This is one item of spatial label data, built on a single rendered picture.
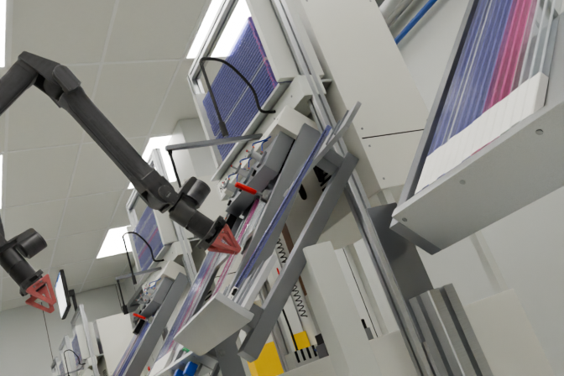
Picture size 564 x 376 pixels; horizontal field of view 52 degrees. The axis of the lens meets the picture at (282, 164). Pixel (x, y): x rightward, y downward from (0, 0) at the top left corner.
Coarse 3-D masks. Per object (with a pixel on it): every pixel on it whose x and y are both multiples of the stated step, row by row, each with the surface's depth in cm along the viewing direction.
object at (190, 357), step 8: (192, 352) 132; (176, 360) 145; (184, 360) 139; (192, 360) 136; (200, 360) 134; (208, 360) 132; (216, 360) 130; (168, 368) 150; (176, 368) 147; (184, 368) 145; (208, 368) 137
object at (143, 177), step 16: (64, 80) 141; (64, 96) 142; (80, 96) 144; (80, 112) 144; (96, 112) 146; (96, 128) 144; (112, 128) 147; (112, 144) 145; (128, 144) 147; (112, 160) 148; (128, 160) 146; (144, 160) 148; (128, 176) 147; (144, 176) 146; (160, 176) 148; (144, 192) 150; (160, 208) 152
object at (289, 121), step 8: (280, 112) 174; (288, 112) 170; (296, 112) 172; (280, 120) 168; (288, 120) 169; (296, 120) 170; (304, 120) 172; (272, 128) 171; (280, 128) 168; (288, 128) 168; (296, 128) 169; (264, 136) 179; (272, 136) 172; (296, 136) 168; (256, 144) 189; (264, 144) 177; (232, 176) 205; (240, 176) 195; (232, 184) 200; (224, 192) 206; (232, 192) 204
